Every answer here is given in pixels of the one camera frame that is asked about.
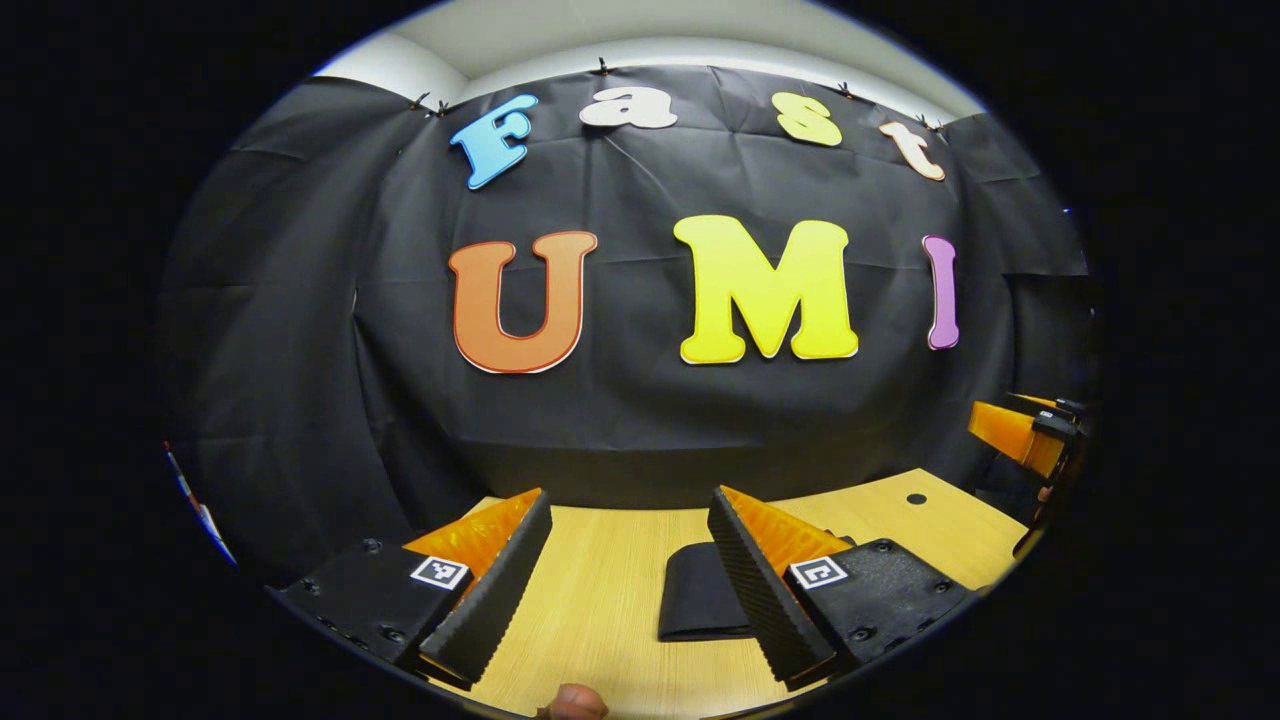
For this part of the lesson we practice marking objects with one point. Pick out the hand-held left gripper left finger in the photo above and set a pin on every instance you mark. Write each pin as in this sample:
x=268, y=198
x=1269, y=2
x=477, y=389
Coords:
x=500, y=590

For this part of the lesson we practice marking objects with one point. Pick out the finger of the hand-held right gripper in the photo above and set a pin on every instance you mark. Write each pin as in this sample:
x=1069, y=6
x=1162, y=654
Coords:
x=1010, y=430

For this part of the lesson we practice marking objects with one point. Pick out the black backdrop cloth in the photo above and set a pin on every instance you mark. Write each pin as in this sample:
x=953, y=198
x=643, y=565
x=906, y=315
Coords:
x=650, y=420

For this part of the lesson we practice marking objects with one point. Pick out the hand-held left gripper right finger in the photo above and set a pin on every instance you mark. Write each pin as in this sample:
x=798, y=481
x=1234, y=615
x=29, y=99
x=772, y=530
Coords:
x=760, y=595

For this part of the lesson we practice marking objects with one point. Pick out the black jeans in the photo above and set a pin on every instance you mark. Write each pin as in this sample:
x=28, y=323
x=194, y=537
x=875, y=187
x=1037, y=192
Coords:
x=700, y=590

